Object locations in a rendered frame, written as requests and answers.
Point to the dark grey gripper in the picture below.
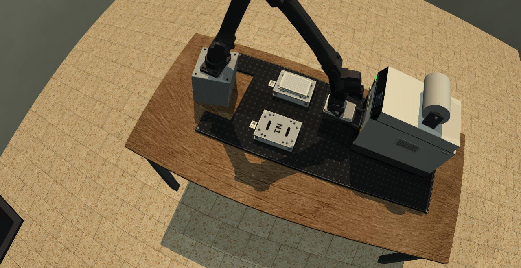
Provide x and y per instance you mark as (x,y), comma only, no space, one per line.
(333,102)

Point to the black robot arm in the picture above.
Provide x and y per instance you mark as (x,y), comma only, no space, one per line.
(218,54)

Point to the cream multi-well plate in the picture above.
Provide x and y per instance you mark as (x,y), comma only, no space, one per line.
(295,84)

